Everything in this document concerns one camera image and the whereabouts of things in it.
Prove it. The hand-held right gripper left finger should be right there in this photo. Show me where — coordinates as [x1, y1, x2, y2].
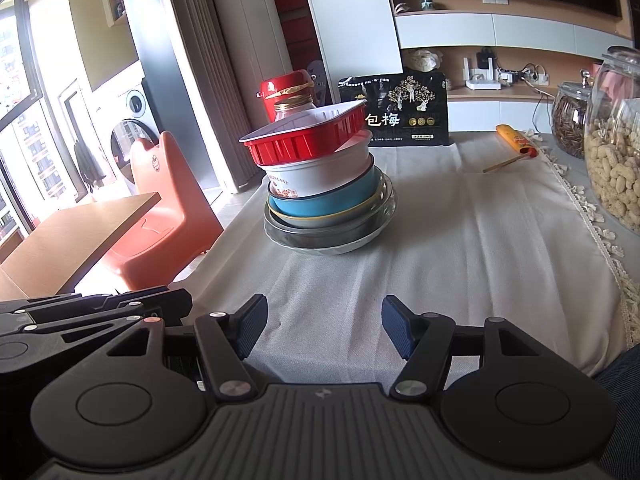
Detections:
[101, 293, 270, 405]

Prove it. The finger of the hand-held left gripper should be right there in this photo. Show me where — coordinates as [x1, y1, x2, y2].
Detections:
[0, 285, 193, 321]
[0, 311, 152, 347]

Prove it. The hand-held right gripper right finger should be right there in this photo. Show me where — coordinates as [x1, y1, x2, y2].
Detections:
[381, 295, 544, 404]

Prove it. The white bowl with gold rim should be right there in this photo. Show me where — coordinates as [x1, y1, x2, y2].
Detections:
[266, 167, 383, 233]

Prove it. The stainless steel bowl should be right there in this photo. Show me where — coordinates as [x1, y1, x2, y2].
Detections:
[264, 165, 396, 251]

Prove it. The blue bowl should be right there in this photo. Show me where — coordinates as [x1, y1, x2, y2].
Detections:
[267, 160, 377, 217]

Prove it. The white printed enamel bowl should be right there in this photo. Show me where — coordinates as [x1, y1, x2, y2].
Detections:
[257, 130, 375, 200]

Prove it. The red rectangular tray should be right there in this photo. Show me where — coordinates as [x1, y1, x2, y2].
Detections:
[239, 99, 368, 167]

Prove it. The orange plastic chair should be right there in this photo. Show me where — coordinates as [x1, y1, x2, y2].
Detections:
[102, 131, 225, 292]

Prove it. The wooden table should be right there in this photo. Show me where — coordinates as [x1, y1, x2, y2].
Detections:
[0, 191, 162, 301]

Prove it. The white tablecloth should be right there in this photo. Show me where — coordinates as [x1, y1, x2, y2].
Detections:
[167, 135, 633, 381]

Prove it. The dark hanging jacket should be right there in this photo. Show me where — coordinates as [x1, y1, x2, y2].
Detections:
[72, 139, 107, 187]

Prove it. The wooden stick with red ball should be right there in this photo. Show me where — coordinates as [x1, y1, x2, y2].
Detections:
[482, 152, 532, 174]

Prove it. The white washing machine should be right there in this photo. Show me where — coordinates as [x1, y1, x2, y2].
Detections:
[90, 77, 163, 196]

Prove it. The black snack bag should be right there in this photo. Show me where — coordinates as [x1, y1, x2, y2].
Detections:
[337, 72, 450, 148]

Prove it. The glass jar of white snacks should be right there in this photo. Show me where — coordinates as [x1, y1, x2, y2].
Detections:
[271, 96, 317, 125]

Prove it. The orange cartoon snack packet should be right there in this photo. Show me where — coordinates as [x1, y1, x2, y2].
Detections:
[495, 124, 540, 158]

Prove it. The person's right leg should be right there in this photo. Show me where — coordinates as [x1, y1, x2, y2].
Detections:
[595, 342, 640, 480]

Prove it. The red container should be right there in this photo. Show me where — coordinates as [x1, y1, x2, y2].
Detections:
[257, 71, 315, 123]

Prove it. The beige curtain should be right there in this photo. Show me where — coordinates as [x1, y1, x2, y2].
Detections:
[165, 0, 271, 193]

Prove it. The white router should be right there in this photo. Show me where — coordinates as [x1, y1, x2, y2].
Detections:
[461, 57, 502, 92]

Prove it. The large glass jar of peanuts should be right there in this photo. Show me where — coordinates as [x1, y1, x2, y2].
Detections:
[584, 46, 640, 236]

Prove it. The small glass jar of seeds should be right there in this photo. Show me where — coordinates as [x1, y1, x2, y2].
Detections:
[551, 70, 598, 160]

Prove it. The cream crumpled bag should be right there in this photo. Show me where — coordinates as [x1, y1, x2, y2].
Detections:
[410, 49, 446, 72]

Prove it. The white power strip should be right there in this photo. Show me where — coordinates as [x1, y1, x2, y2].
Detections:
[520, 65, 551, 86]

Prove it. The glass window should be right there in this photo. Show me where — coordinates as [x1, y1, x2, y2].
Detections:
[0, 0, 46, 261]

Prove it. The white wall cabinet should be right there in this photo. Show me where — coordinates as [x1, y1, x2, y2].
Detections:
[297, 0, 640, 133]

